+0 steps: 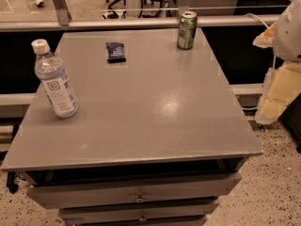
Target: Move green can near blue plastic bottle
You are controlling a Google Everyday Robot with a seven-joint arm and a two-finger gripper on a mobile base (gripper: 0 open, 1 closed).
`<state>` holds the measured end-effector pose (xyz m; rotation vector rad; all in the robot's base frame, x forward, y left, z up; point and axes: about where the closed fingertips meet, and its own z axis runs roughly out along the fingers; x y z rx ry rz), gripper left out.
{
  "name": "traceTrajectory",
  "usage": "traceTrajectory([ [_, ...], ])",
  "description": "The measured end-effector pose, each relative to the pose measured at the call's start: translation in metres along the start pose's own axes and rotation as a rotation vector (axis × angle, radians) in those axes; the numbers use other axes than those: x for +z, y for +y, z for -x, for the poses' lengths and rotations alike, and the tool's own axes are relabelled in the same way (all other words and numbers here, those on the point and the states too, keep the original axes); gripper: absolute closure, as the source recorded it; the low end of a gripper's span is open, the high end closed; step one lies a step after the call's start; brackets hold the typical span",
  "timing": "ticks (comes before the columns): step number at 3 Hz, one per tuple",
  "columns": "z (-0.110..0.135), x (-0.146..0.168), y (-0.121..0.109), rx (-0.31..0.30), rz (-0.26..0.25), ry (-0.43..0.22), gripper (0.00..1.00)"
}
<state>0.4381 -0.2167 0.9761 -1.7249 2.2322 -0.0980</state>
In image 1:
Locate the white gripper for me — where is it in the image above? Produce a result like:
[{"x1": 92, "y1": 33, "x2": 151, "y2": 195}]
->
[{"x1": 253, "y1": 0, "x2": 301, "y2": 125}]

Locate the top grey drawer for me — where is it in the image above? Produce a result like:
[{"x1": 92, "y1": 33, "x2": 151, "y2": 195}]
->
[{"x1": 27, "y1": 172, "x2": 242, "y2": 209}]

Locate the grey drawer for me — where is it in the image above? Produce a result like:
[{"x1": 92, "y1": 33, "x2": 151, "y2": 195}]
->
[
  {"x1": 59, "y1": 199, "x2": 219, "y2": 224},
  {"x1": 27, "y1": 172, "x2": 242, "y2": 209}
]

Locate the grey drawer cabinet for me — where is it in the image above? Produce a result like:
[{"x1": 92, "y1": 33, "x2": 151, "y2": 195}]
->
[{"x1": 2, "y1": 29, "x2": 261, "y2": 226}]

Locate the dark blue snack packet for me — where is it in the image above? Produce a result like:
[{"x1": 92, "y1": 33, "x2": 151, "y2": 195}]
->
[{"x1": 106, "y1": 42, "x2": 126, "y2": 63}]

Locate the white cable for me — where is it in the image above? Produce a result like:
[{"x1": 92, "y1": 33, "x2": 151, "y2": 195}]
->
[{"x1": 244, "y1": 12, "x2": 277, "y2": 70}]

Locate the green soda can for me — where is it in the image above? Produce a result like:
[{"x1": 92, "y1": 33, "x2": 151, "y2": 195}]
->
[{"x1": 177, "y1": 11, "x2": 198, "y2": 50}]

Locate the clear plastic water bottle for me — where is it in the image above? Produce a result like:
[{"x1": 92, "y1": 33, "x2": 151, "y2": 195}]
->
[{"x1": 31, "y1": 39, "x2": 79, "y2": 118}]

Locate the grey metal railing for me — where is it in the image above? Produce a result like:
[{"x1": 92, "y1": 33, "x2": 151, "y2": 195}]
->
[{"x1": 0, "y1": 0, "x2": 293, "y2": 32}]

